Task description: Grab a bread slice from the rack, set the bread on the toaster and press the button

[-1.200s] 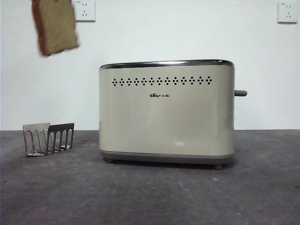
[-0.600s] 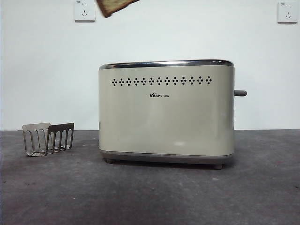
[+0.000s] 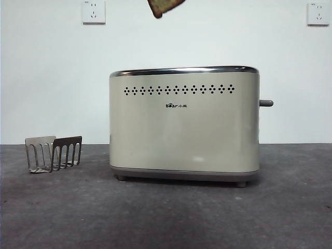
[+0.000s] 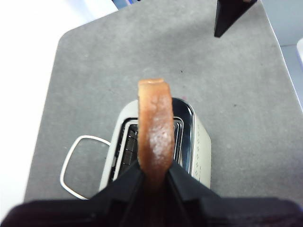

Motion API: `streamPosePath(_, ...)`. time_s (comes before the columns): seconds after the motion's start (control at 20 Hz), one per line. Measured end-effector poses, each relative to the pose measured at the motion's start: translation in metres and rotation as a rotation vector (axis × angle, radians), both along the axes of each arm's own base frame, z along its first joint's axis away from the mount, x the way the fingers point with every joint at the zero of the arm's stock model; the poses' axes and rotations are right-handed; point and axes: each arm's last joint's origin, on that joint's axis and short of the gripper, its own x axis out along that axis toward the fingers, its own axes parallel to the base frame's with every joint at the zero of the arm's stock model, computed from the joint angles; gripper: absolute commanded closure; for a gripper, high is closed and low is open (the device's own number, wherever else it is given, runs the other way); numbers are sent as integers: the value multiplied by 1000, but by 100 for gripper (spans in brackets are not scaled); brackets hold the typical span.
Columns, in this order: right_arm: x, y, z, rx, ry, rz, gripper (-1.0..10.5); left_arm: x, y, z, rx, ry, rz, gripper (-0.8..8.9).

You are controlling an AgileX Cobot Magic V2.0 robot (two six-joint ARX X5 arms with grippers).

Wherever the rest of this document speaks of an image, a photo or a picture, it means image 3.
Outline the brown-crusted bread slice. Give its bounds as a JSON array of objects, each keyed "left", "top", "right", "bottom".
[{"left": 147, "top": 0, "right": 186, "bottom": 19}]

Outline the cream two-slot toaster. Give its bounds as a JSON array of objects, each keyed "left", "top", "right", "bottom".
[{"left": 108, "top": 66, "right": 260, "bottom": 188}]

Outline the slotted metal bread rack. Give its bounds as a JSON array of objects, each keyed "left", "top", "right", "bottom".
[{"left": 24, "top": 135, "right": 83, "bottom": 174}]

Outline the white wall socket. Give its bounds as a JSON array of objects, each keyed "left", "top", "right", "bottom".
[
  {"left": 307, "top": 2, "right": 327, "bottom": 26},
  {"left": 82, "top": 0, "right": 106, "bottom": 25}
]

